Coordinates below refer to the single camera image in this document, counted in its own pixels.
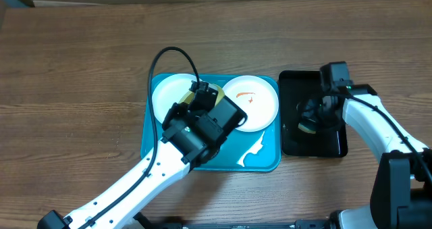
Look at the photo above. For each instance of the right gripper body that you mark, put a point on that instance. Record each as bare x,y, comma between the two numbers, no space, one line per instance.
316,113

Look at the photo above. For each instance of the yellow-green plate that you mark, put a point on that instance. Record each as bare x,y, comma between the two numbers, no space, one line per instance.
188,97

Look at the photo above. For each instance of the green yellow sponge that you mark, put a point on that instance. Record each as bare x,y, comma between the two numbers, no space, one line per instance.
307,127

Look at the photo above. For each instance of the white plate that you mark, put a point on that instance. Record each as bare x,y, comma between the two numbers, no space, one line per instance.
257,98
169,89

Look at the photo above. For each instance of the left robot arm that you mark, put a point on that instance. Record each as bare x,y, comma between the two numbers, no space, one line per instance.
193,132

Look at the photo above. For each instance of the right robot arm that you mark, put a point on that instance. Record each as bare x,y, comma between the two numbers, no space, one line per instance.
401,196

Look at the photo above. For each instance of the black rectangular tray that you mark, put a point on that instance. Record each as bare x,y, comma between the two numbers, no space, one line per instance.
294,86

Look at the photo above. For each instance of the teal plastic tray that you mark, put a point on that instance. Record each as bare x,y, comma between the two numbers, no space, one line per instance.
258,151

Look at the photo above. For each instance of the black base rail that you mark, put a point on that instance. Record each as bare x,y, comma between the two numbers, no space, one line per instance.
178,224

